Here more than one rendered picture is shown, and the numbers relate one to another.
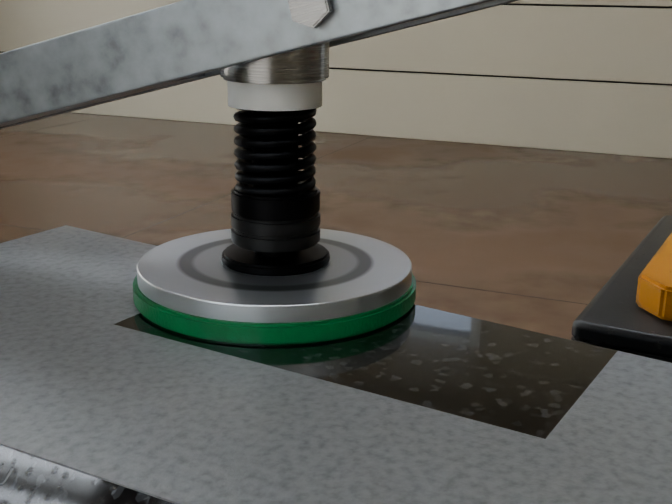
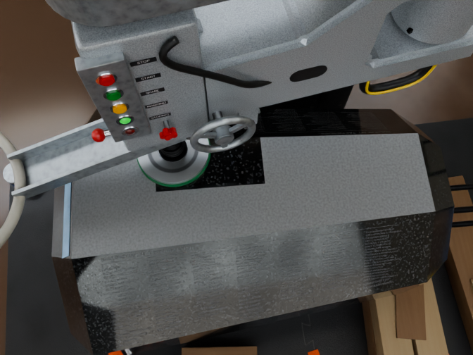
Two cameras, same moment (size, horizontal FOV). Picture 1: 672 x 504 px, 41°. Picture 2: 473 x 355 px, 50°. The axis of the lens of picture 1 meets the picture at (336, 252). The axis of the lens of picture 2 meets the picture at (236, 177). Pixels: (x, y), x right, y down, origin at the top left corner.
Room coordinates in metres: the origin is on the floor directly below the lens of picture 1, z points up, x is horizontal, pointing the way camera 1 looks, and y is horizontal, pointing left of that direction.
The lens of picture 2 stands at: (0.09, 0.24, 2.27)
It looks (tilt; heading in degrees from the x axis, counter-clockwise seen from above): 70 degrees down; 324
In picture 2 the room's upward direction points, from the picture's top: straight up
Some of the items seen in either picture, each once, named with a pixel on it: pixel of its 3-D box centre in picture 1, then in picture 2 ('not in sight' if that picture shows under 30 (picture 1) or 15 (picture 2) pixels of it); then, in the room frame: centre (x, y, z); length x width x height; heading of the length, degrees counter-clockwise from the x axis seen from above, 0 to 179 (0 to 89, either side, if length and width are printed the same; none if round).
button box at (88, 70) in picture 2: not in sight; (117, 101); (0.60, 0.15, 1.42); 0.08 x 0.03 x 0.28; 70
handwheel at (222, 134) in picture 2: not in sight; (219, 121); (0.53, -0.02, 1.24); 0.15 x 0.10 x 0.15; 70
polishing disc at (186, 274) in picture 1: (275, 267); (173, 149); (0.68, 0.05, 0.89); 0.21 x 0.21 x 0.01
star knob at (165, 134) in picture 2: not in sight; (166, 128); (0.56, 0.09, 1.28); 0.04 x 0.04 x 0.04; 70
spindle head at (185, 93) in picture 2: not in sight; (184, 49); (0.65, -0.03, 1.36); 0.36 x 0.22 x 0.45; 70
